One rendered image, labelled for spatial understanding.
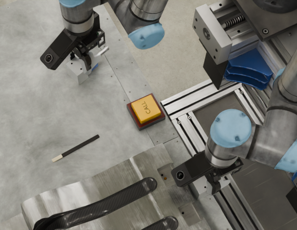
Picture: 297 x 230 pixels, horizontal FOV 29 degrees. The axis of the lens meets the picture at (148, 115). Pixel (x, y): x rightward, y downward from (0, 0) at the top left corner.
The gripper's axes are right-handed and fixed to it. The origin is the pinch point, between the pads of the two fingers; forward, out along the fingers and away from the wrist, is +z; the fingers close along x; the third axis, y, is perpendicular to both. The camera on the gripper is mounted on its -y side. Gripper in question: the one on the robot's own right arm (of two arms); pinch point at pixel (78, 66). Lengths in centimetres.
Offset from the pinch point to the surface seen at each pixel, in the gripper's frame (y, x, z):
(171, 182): -4.6, -41.4, -1.7
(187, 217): -8, -50, -2
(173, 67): 56, 12, 85
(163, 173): -4.6, -38.3, -1.7
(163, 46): 60, 23, 85
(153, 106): 7.2, -22.4, 0.9
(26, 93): -14.8, 5.1, 4.6
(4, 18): -4.5, 28.8, 4.6
